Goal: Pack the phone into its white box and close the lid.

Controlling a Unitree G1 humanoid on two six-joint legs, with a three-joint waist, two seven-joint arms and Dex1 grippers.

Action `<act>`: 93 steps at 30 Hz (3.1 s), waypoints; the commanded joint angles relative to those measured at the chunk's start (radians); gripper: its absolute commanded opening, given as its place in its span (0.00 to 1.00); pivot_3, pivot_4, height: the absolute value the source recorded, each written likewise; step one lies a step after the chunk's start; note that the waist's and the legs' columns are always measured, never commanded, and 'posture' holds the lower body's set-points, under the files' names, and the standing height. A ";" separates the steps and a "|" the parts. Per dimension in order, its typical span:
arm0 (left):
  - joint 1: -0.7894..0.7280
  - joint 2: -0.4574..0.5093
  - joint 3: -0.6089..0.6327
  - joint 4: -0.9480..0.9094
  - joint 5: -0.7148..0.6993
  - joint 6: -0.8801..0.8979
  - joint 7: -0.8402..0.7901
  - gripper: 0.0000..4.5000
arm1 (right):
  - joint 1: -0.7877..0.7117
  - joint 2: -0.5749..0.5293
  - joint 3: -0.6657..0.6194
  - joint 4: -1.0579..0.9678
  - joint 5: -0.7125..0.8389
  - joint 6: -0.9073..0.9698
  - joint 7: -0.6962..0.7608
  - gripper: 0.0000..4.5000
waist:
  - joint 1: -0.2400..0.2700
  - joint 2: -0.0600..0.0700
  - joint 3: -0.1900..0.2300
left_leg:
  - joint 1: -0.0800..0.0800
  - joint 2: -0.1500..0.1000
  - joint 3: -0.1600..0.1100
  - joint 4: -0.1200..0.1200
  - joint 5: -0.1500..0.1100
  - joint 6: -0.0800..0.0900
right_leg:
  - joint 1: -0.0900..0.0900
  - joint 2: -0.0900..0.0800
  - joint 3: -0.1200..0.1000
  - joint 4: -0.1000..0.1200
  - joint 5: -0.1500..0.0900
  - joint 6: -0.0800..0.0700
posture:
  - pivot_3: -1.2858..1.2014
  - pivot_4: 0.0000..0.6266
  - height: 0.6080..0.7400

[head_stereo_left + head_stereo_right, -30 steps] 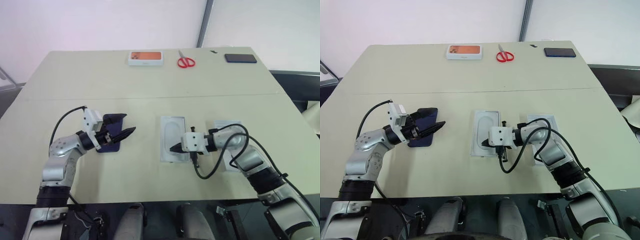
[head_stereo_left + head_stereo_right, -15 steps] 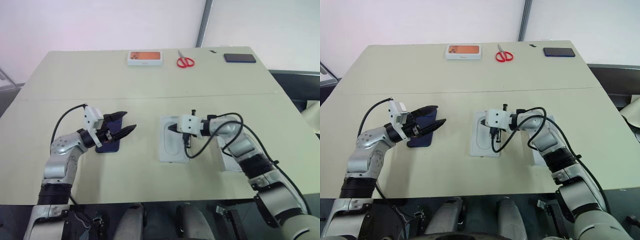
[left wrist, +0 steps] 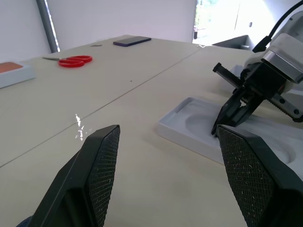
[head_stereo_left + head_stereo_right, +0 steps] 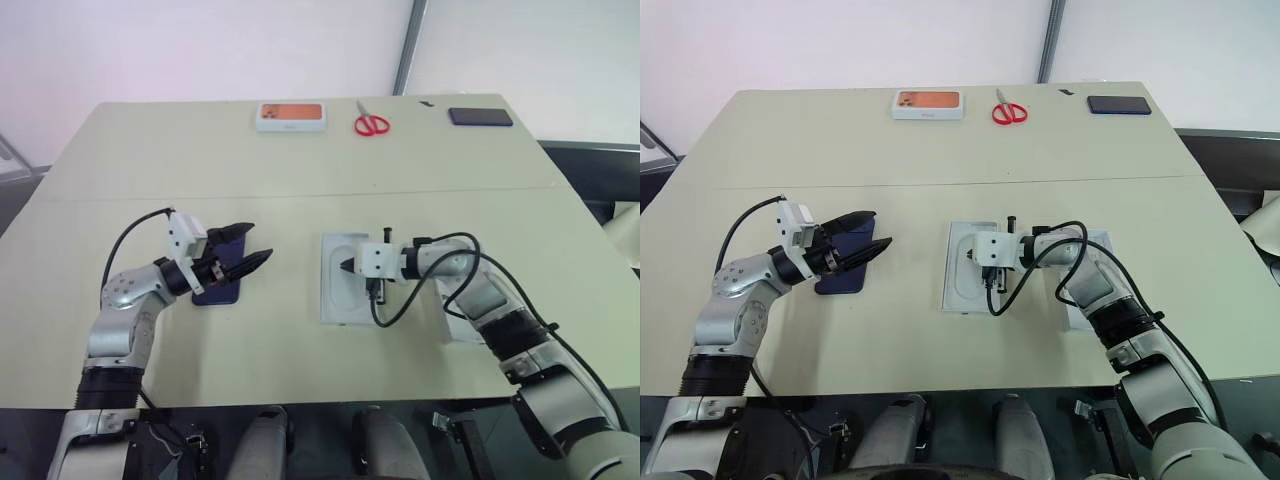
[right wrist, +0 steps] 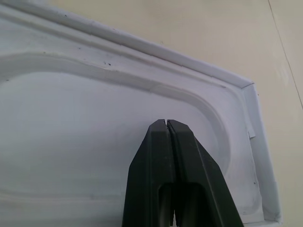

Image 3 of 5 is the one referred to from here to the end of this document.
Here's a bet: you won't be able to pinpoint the bright window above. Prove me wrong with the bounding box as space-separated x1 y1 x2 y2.
193 0 240 44

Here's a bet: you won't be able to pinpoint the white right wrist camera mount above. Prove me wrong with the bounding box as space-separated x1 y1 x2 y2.
243 33 303 94

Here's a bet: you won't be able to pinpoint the white phone box base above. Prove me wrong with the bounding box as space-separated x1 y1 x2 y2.
155 96 303 180

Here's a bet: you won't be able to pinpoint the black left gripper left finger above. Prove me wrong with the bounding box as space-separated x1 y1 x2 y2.
27 124 121 227

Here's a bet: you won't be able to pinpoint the dark grey furniture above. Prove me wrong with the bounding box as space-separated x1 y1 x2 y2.
211 35 251 51

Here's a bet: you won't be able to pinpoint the grey metal pole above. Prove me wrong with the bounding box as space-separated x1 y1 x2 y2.
35 0 60 53

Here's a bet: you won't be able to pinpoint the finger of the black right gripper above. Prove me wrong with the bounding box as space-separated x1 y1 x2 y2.
236 99 260 127
211 92 249 138

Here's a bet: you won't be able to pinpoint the dark blue phone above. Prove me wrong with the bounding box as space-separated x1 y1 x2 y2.
113 36 152 47

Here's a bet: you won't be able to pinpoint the red handled scissors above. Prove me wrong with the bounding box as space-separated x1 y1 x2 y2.
42 55 93 69

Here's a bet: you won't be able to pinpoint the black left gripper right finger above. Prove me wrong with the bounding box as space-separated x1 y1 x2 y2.
216 124 303 227

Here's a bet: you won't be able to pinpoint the white box orange phone print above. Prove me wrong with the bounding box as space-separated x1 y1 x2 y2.
0 61 36 90

